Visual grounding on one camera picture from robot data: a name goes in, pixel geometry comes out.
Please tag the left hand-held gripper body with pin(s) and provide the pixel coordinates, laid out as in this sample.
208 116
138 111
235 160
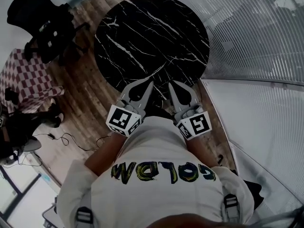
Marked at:
123 120

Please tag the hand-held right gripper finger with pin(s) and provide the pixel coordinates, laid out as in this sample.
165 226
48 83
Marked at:
174 98
190 90

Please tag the white printed shirt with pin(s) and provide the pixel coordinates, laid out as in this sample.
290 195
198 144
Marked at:
154 193

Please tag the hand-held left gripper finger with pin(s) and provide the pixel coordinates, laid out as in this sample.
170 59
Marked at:
133 85
146 96

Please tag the person's right forearm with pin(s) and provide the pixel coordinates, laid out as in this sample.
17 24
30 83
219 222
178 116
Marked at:
199 152

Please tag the person's left forearm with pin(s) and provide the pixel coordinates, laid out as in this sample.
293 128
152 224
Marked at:
107 154

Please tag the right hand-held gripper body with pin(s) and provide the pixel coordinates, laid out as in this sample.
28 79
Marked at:
196 125

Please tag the red white checkered cloth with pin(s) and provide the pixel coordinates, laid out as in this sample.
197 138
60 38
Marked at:
26 79

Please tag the black office chair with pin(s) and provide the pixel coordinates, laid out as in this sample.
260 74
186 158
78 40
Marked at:
45 22

